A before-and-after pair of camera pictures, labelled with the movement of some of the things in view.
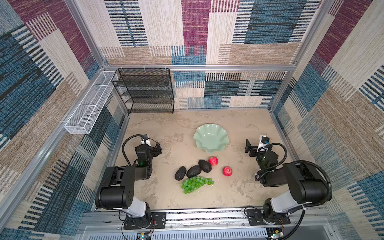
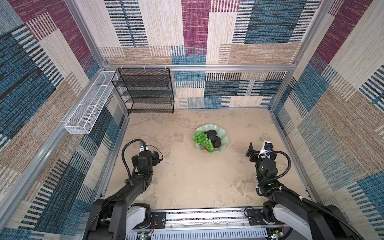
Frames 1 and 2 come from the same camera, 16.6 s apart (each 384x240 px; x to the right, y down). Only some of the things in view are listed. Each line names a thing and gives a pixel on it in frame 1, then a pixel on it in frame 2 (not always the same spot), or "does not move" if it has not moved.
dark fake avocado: [205, 166] -> [211, 134]
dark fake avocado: [194, 170] -> [216, 142]
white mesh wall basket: [81, 121] does not move
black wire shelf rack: [145, 90] does not move
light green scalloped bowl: [211, 137] does not move
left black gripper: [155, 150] -> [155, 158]
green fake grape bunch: [191, 184] -> [202, 138]
